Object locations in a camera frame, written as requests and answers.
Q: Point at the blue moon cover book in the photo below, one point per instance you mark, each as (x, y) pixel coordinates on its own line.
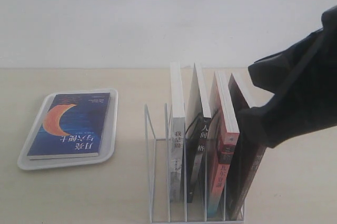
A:
(73, 127)

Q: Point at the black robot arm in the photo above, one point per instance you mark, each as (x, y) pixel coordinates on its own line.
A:
(302, 80)

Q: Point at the black spine book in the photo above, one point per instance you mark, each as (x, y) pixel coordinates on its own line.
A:
(198, 119)

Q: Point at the grey white spine book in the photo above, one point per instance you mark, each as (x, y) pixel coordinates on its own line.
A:
(177, 132)

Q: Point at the red and teal book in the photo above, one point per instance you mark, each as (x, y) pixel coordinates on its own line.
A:
(223, 136)

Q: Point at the dark brown gold-print book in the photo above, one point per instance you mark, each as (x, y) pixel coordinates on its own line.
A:
(247, 155)

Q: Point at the white rectangular tray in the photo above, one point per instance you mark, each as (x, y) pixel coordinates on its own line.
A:
(107, 145)

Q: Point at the white wire book rack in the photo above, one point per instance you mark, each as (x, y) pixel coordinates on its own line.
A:
(160, 209)

